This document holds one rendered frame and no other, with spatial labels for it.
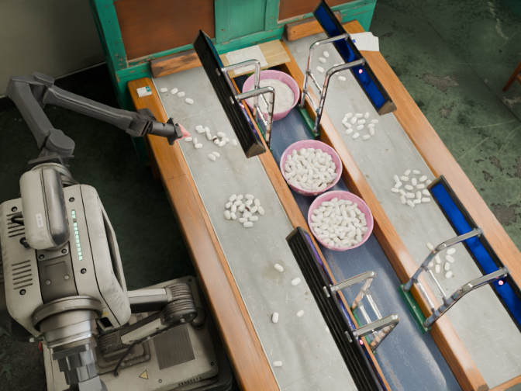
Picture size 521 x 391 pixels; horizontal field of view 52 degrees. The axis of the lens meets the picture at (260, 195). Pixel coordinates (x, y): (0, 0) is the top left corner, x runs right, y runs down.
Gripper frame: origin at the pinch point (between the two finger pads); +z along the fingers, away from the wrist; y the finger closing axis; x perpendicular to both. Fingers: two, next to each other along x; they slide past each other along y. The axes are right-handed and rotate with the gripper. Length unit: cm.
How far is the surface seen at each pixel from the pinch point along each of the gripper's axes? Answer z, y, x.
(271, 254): 20, -57, 1
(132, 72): -6.6, 46.9, 11.6
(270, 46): 48, 44, -29
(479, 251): 44, -95, -62
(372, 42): 87, 31, -60
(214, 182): 11.7, -18.3, 6.8
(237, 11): 22, 48, -36
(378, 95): 42, -24, -63
